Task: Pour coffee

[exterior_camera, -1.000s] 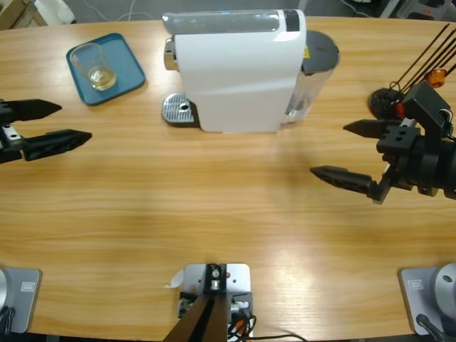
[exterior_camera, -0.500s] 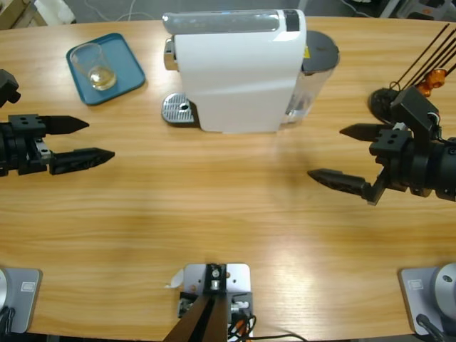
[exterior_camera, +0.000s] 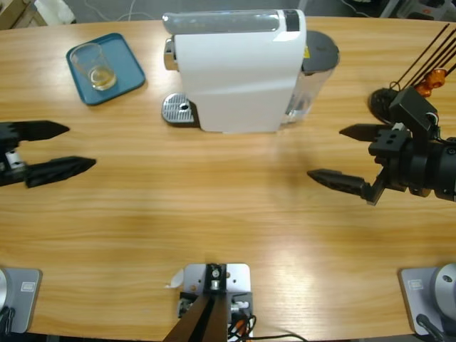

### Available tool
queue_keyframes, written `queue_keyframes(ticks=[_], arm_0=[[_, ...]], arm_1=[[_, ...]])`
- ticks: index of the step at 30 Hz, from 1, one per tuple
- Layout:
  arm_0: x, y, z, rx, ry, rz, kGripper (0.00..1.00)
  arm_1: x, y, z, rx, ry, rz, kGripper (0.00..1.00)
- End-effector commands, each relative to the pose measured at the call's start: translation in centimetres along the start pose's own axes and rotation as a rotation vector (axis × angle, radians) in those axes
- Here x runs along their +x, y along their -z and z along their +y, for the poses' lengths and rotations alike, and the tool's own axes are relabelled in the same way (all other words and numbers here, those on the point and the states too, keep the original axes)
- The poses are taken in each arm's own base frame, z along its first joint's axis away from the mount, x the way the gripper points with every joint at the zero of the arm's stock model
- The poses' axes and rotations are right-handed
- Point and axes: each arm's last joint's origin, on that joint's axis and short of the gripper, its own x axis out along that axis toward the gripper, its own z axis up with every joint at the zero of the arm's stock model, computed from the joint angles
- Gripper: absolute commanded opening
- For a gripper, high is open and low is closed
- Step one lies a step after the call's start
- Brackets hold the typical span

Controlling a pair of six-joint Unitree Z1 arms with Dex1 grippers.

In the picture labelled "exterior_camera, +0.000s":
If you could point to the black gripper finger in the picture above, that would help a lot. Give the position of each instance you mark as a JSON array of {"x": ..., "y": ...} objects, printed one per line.
[
  {"x": 39, "y": 131},
  {"x": 361, "y": 132},
  {"x": 336, "y": 180},
  {"x": 57, "y": 171}
]

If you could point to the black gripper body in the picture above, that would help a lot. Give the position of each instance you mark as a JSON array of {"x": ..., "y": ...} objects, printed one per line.
[
  {"x": 9, "y": 156},
  {"x": 402, "y": 164}
]

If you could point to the clear glass cup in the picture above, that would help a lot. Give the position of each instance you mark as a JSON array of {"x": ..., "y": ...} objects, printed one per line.
[{"x": 94, "y": 67}]

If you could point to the white capsule coffee machine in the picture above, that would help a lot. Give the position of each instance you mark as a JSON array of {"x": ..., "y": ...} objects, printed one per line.
[{"x": 231, "y": 78}]

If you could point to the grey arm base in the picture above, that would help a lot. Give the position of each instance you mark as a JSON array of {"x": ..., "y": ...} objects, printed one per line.
[
  {"x": 21, "y": 295},
  {"x": 427, "y": 292}
]

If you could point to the black capsule holder with rods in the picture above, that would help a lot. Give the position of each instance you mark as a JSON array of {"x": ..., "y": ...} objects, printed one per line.
[{"x": 379, "y": 101}]

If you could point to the clear water tank dark lid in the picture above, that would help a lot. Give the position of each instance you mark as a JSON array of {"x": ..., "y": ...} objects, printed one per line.
[{"x": 313, "y": 89}]

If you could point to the teal plastic tray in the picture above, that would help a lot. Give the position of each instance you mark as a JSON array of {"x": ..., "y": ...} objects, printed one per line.
[{"x": 124, "y": 71}]

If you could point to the white foam block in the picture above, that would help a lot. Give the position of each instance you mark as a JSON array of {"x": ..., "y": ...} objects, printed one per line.
[{"x": 53, "y": 10}]

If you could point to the brown cardboard box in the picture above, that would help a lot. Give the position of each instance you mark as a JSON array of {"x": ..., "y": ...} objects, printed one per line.
[{"x": 12, "y": 12}]

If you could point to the grey orange floor device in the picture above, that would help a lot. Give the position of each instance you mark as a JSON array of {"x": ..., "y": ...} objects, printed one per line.
[{"x": 427, "y": 7}]

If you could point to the white paper tag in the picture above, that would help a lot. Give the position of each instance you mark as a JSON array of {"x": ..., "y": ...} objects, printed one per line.
[{"x": 175, "y": 279}]

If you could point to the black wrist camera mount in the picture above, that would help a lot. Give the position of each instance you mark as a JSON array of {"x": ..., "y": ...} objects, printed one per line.
[{"x": 415, "y": 110}]

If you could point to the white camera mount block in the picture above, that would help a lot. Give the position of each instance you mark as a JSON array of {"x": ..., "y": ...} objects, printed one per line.
[{"x": 237, "y": 278}]

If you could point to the dark camera post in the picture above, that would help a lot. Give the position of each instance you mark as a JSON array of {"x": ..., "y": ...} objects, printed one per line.
[{"x": 206, "y": 313}]

